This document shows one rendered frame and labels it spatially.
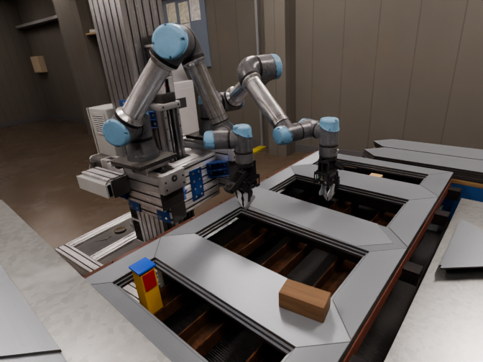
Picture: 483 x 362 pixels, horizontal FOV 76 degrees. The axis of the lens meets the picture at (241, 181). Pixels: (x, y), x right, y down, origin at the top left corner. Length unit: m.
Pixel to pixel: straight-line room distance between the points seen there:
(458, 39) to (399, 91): 0.70
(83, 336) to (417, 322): 0.83
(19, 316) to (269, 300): 0.56
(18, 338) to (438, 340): 0.93
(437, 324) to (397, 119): 3.38
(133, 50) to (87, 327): 1.31
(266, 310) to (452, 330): 0.50
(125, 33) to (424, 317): 1.60
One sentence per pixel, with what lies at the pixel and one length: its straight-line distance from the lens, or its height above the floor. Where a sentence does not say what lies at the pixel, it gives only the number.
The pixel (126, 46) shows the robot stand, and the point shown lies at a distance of 1.67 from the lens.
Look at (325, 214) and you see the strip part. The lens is 1.29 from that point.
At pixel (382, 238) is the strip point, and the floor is 0.84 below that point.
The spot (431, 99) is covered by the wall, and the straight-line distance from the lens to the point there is 4.15.
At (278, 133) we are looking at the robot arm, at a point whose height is 1.16.
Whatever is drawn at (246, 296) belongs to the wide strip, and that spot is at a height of 0.84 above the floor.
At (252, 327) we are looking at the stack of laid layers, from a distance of 0.86.
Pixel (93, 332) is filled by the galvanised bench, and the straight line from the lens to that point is 0.63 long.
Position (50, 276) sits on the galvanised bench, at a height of 1.05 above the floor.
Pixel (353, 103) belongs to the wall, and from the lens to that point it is 4.32.
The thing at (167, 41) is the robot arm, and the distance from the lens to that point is 1.18.
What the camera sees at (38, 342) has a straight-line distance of 0.63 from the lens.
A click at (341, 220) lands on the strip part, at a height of 0.84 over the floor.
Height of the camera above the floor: 1.47
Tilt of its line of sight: 23 degrees down
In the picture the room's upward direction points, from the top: 4 degrees counter-clockwise
